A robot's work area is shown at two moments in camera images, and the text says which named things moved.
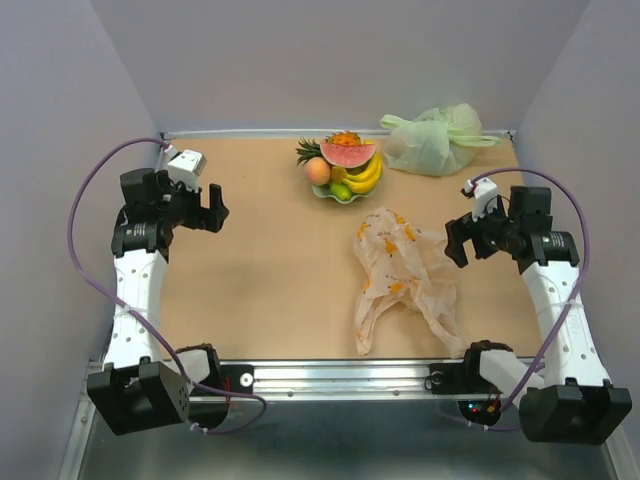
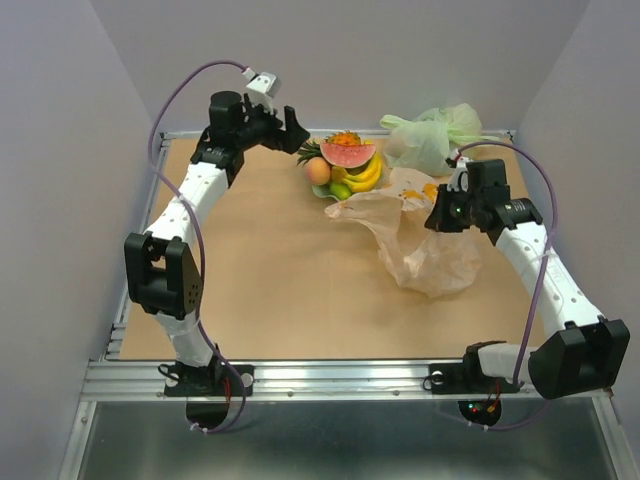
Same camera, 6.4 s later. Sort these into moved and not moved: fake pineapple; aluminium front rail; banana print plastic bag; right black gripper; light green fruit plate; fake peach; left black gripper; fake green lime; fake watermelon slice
Moved: right black gripper; banana print plastic bag; left black gripper
Not moved: aluminium front rail; fake peach; fake green lime; fake watermelon slice; fake pineapple; light green fruit plate
